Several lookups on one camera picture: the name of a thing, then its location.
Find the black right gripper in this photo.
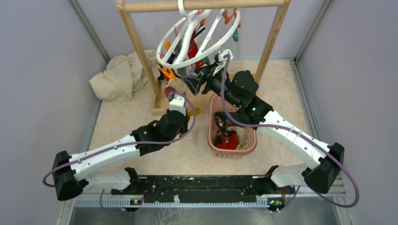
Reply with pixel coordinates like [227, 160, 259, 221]
[182, 60, 241, 108]

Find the pink plastic laundry basket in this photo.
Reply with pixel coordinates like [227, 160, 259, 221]
[207, 94, 257, 159]

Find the mustard yellow sock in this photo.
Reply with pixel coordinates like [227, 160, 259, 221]
[187, 107, 200, 117]

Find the beige maroon striped sock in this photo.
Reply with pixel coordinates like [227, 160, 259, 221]
[164, 78, 187, 99]

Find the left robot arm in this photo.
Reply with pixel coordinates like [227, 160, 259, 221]
[43, 110, 191, 201]

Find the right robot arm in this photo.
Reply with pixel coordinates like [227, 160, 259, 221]
[178, 63, 344, 194]

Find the white round clip hanger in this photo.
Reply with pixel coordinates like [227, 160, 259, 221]
[156, 0, 241, 69]

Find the red snowflake sock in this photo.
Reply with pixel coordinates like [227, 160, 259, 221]
[187, 28, 205, 59]

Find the orange plastic clip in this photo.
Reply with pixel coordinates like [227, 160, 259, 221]
[158, 66, 176, 83]

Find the teal plastic clip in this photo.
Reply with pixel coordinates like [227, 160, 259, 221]
[232, 28, 239, 42]

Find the beige crumpled cloth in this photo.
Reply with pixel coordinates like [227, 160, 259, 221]
[89, 52, 148, 102]

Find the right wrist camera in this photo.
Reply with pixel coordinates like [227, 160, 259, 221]
[214, 48, 234, 68]

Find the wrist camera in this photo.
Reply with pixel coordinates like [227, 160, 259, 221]
[168, 94, 187, 116]
[214, 48, 234, 68]

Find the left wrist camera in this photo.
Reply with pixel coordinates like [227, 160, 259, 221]
[168, 94, 187, 116]

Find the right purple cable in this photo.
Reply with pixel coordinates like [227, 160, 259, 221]
[219, 54, 360, 208]

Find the purple cable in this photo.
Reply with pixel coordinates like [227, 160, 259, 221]
[219, 54, 360, 208]
[43, 91, 197, 215]

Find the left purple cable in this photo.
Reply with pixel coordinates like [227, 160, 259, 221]
[43, 91, 197, 215]

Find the wooden drying rack frame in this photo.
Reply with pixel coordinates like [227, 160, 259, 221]
[116, 0, 292, 116]

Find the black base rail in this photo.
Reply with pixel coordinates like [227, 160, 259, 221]
[111, 175, 296, 210]

